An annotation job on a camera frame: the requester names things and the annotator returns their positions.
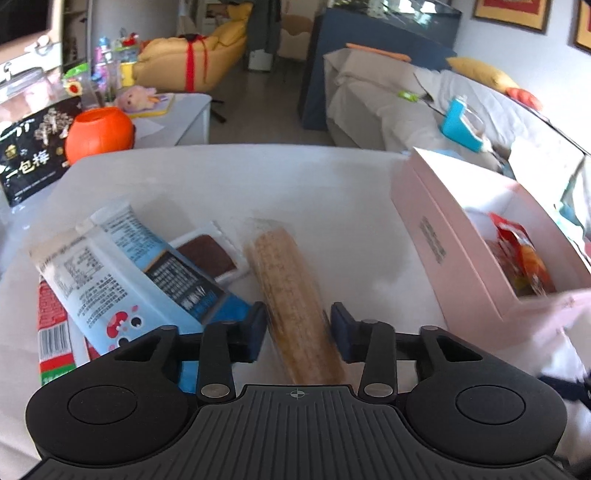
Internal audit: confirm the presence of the long cracker packet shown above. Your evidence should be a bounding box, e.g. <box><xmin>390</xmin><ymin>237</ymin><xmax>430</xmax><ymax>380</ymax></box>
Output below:
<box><xmin>243</xmin><ymin>218</ymin><xmax>349</xmax><ymax>386</ymax></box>

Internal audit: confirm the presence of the red roast chicken packet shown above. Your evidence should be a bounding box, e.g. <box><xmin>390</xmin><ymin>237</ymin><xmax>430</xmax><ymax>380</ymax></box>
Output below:
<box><xmin>487</xmin><ymin>211</ymin><xmax>557</xmax><ymax>297</ymax></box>

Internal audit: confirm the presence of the yellow book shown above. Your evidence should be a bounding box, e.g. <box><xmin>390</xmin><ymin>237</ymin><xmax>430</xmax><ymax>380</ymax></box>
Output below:
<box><xmin>124</xmin><ymin>92</ymin><xmax>176</xmax><ymax>116</ymax></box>

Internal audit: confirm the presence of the yellow pillow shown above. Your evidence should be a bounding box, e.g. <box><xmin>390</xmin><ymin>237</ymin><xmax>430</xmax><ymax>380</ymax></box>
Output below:
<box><xmin>445</xmin><ymin>56</ymin><xmax>520</xmax><ymax>90</ymax></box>

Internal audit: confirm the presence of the blue tissue holder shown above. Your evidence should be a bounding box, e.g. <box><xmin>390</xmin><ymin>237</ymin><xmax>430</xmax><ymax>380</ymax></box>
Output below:
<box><xmin>438</xmin><ymin>95</ymin><xmax>490</xmax><ymax>153</ymax></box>

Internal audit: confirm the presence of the red stick packet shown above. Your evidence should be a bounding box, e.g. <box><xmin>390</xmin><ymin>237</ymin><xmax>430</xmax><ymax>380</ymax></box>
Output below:
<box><xmin>36</xmin><ymin>279</ymin><xmax>102</xmax><ymax>387</ymax></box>

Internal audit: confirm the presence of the wall shelf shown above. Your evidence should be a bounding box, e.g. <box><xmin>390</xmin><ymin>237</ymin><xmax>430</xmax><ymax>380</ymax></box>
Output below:
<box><xmin>62</xmin><ymin>0</ymin><xmax>93</xmax><ymax>65</ymax></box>

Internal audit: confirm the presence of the orange red pillow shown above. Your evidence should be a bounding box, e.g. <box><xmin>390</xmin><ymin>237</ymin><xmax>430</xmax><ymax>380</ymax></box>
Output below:
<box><xmin>505</xmin><ymin>87</ymin><xmax>543</xmax><ymax>112</ymax></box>

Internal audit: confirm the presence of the blue cabinet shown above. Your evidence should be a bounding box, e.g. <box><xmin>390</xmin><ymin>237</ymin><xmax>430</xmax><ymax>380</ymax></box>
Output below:
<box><xmin>298</xmin><ymin>7</ymin><xmax>462</xmax><ymax>132</ymax></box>

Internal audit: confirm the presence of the colourful toy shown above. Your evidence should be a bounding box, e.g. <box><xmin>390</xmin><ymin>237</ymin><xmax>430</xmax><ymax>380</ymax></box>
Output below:
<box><xmin>113</xmin><ymin>30</ymin><xmax>139</xmax><ymax>61</ymax></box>

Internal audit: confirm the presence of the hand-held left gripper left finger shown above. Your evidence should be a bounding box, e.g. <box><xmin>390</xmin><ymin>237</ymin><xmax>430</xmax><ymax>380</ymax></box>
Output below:
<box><xmin>113</xmin><ymin>301</ymin><xmax>269</xmax><ymax>401</ymax></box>

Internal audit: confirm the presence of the glass fish tank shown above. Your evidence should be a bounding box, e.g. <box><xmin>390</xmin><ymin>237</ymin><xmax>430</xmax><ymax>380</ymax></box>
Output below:
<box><xmin>329</xmin><ymin>0</ymin><xmax>462</xmax><ymax>21</ymax></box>

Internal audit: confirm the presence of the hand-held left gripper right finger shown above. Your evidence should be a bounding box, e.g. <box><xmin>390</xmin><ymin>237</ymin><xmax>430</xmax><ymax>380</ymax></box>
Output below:
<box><xmin>330</xmin><ymin>302</ymin><xmax>485</xmax><ymax>401</ymax></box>

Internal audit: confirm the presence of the red ribbon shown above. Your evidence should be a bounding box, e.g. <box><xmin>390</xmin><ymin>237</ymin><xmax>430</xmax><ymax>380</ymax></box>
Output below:
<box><xmin>178</xmin><ymin>33</ymin><xmax>208</xmax><ymax>90</ymax></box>

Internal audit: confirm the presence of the television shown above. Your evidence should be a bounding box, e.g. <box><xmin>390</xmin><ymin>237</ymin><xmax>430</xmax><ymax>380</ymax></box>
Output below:
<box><xmin>0</xmin><ymin>0</ymin><xmax>51</xmax><ymax>44</ymax></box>

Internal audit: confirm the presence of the small white box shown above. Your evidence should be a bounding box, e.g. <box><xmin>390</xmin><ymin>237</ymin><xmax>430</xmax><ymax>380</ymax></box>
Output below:
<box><xmin>247</xmin><ymin>48</ymin><xmax>278</xmax><ymax>72</ymax></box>

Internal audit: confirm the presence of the grey covered sofa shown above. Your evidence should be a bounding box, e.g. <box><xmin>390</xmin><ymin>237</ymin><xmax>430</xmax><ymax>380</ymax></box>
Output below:
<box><xmin>323</xmin><ymin>48</ymin><xmax>591</xmax><ymax>259</ymax></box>

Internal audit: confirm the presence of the orange pumpkin bucket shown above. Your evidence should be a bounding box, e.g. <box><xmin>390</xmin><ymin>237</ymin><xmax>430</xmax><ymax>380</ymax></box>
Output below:
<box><xmin>65</xmin><ymin>106</ymin><xmax>136</xmax><ymax>166</ymax></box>

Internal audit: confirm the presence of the blue snack packet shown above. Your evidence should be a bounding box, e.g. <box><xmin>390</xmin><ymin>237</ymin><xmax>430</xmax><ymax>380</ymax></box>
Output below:
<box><xmin>28</xmin><ymin>198</ymin><xmax>254</xmax><ymax>394</ymax></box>

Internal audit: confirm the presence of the dark hanging coat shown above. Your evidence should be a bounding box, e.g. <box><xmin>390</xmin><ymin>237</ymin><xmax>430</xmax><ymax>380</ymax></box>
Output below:
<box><xmin>247</xmin><ymin>0</ymin><xmax>282</xmax><ymax>54</ymax></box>

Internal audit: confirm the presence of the printed pastel cloth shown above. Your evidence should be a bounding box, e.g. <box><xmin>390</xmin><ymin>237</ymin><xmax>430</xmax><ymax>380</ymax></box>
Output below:
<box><xmin>558</xmin><ymin>157</ymin><xmax>591</xmax><ymax>259</ymax></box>

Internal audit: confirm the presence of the framed wall picture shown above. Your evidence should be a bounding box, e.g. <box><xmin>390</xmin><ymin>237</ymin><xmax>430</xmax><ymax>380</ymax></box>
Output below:
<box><xmin>573</xmin><ymin>0</ymin><xmax>591</xmax><ymax>51</ymax></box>
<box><xmin>472</xmin><ymin>0</ymin><xmax>552</xmax><ymax>34</ymax></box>

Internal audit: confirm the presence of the white side table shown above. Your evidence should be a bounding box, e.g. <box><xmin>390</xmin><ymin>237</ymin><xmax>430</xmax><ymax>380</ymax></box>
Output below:
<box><xmin>124</xmin><ymin>92</ymin><xmax>213</xmax><ymax>149</ymax></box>

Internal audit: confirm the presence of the yellow sofa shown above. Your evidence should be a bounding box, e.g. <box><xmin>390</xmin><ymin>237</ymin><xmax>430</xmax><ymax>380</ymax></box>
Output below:
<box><xmin>131</xmin><ymin>16</ymin><xmax>252</xmax><ymax>93</ymax></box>

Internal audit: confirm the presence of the brown chocolate bar packet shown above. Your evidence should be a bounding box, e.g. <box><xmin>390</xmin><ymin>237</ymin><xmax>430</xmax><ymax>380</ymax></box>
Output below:
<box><xmin>167</xmin><ymin>220</ymin><xmax>252</xmax><ymax>283</ymax></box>

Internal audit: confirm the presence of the long orange pillow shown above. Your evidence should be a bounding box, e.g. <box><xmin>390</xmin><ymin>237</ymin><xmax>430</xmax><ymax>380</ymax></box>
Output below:
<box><xmin>345</xmin><ymin>42</ymin><xmax>413</xmax><ymax>63</ymax></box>

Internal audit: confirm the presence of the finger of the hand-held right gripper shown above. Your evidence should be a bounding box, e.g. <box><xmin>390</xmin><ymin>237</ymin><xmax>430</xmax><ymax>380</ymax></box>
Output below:
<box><xmin>538</xmin><ymin>369</ymin><xmax>591</xmax><ymax>404</ymax></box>

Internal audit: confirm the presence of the beige chair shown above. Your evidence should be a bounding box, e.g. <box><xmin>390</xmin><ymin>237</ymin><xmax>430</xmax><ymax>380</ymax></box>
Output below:
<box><xmin>279</xmin><ymin>14</ymin><xmax>315</xmax><ymax>61</ymax></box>

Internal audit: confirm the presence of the black plum packet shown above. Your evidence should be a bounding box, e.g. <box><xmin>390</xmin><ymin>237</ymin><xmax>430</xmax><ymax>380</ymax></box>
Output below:
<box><xmin>0</xmin><ymin>95</ymin><xmax>84</xmax><ymax>208</ymax></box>

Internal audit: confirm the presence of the pink cardboard box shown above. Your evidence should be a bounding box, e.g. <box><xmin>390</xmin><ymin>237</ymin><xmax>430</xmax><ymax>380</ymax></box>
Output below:
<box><xmin>390</xmin><ymin>147</ymin><xmax>591</xmax><ymax>333</ymax></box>

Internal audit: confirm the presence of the pink plush toy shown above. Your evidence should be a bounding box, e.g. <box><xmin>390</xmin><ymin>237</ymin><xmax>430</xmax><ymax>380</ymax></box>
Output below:
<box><xmin>114</xmin><ymin>87</ymin><xmax>158</xmax><ymax>112</ymax></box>

